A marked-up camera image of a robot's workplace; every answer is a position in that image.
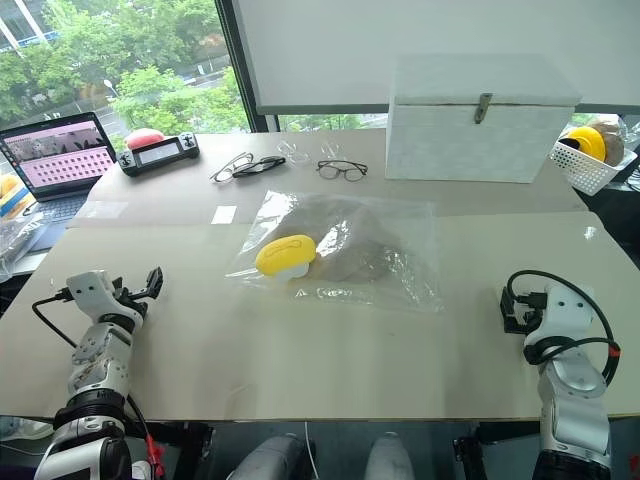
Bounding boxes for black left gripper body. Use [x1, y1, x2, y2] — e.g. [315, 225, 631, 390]
[110, 279, 151, 321]

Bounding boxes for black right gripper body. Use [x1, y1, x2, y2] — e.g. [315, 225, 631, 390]
[516, 290, 549, 327]

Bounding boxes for clear plastic bag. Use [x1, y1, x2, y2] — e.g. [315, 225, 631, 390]
[223, 188, 446, 314]

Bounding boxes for beige cap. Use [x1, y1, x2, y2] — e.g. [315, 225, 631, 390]
[267, 197, 419, 284]

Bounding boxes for crumpled clear plastic bags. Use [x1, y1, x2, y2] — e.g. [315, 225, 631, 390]
[0, 212, 49, 282]

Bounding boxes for black handheld controller with screen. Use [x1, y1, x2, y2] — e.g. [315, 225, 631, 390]
[115, 131, 202, 178]

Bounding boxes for open laptop with pink screen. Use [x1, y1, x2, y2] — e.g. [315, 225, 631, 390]
[0, 112, 117, 251]

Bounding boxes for red dome button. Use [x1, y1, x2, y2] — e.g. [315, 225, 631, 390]
[124, 127, 165, 150]

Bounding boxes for white perforated plastic basket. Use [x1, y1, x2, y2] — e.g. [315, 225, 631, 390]
[548, 138, 639, 197]

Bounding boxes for black folded glasses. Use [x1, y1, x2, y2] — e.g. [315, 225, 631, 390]
[231, 155, 287, 179]

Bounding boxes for white wooden box with latch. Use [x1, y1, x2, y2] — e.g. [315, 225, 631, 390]
[384, 52, 584, 185]

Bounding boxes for grey rounded robot leg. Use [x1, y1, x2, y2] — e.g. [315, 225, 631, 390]
[363, 431, 415, 480]
[224, 433, 316, 480]

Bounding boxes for clear safety goggles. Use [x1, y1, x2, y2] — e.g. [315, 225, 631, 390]
[276, 139, 312, 165]

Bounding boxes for white panel board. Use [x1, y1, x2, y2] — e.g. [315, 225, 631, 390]
[230, 0, 640, 116]

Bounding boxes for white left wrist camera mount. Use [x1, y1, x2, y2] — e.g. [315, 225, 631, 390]
[66, 270, 144, 327]

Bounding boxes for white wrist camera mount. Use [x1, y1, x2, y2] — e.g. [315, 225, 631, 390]
[66, 270, 144, 327]
[523, 281, 597, 352]

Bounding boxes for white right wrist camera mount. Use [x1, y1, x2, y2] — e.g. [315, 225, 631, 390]
[523, 281, 597, 352]

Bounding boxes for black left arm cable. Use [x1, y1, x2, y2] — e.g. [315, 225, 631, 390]
[31, 288, 80, 350]

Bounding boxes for silver wire-frame glasses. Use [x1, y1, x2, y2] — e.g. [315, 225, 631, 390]
[209, 151, 255, 184]

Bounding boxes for black round-frame glasses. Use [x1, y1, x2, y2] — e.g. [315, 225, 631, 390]
[315, 159, 370, 182]

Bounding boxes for thin white cable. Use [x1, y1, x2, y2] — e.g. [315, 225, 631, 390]
[303, 420, 321, 480]

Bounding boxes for black window frame post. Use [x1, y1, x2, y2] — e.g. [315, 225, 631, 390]
[213, 0, 280, 134]

